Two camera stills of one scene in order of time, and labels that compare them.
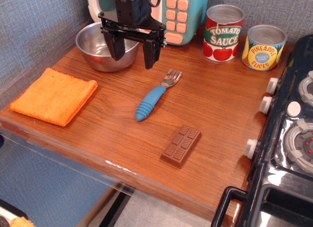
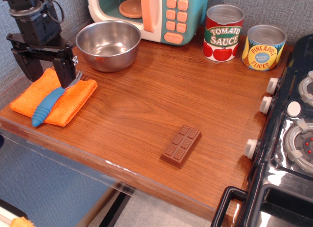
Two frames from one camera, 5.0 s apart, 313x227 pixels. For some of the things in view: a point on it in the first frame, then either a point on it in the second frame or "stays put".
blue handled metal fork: x=150 y=100 → x=37 y=116
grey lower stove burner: x=298 y=144 stays put
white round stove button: x=293 y=109 stays put
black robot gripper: x=134 y=18 → x=41 y=37
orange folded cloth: x=55 y=97 stays put
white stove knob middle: x=265 y=104 stays put
